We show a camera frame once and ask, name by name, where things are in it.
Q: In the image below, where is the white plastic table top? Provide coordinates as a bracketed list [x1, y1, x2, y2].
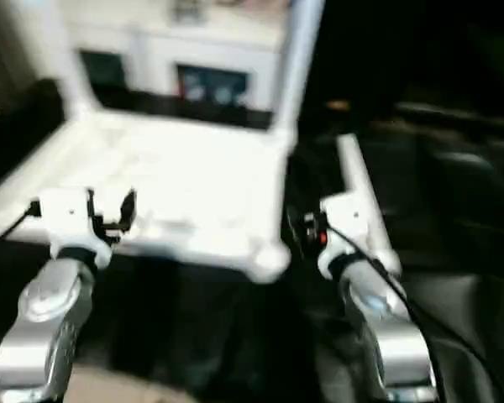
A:
[0, 107, 297, 286]

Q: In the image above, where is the white plastic table leg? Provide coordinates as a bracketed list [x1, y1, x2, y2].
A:
[37, 0, 100, 121]
[270, 0, 327, 139]
[335, 133, 402, 278]

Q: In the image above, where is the black mat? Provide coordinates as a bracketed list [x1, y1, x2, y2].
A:
[0, 79, 504, 403]

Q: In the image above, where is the white cabinet with glass doors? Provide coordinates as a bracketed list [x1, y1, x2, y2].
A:
[62, 0, 291, 114]

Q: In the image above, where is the dark grey curtain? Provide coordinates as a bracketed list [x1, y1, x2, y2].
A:
[0, 0, 39, 110]

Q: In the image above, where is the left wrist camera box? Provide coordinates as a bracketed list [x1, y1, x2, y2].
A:
[29, 186, 113, 270]

